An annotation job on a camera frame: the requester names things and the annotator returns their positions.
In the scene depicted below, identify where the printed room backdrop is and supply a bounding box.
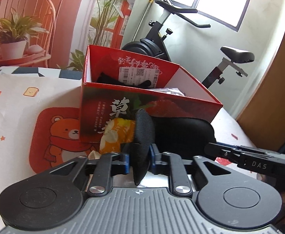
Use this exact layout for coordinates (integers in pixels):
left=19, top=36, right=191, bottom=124
left=0, top=0, right=135, bottom=70

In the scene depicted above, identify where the red bear mat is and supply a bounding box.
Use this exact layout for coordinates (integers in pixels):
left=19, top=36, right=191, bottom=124
left=29, top=107, right=99, bottom=173

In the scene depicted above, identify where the black exercise bike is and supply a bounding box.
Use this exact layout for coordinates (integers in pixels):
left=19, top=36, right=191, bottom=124
left=121, top=0, right=255, bottom=89

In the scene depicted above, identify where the black soft pouch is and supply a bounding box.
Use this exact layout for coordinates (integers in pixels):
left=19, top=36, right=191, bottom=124
left=130, top=109, right=216, bottom=185

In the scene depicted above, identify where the red strawberry cardboard box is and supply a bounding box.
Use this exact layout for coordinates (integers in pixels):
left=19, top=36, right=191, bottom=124
left=79, top=45, right=223, bottom=143

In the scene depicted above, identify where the black window frame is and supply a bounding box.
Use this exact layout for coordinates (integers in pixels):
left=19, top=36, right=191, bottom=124
left=172, top=0, right=257, bottom=33

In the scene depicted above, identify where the wooden door panel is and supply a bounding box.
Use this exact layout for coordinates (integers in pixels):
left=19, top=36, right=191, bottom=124
left=237, top=35, right=285, bottom=151

